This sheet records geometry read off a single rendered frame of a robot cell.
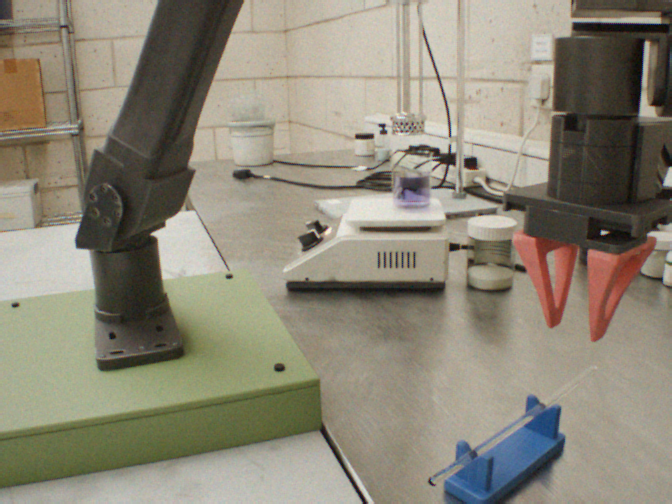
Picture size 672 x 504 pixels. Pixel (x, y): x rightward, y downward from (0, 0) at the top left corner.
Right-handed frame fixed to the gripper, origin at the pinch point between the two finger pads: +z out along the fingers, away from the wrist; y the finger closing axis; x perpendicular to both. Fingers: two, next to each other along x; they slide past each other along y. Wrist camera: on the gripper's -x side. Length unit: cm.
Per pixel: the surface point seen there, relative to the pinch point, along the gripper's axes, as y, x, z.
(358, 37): 143, -110, -30
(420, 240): 27.5, -13.7, 2.0
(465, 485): 0.1, 12.0, 7.8
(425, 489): 2.4, 13.1, 8.8
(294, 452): 11.6, 16.8, 8.9
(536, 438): -0.2, 4.3, 7.7
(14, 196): 254, -15, 27
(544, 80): 46, -70, -16
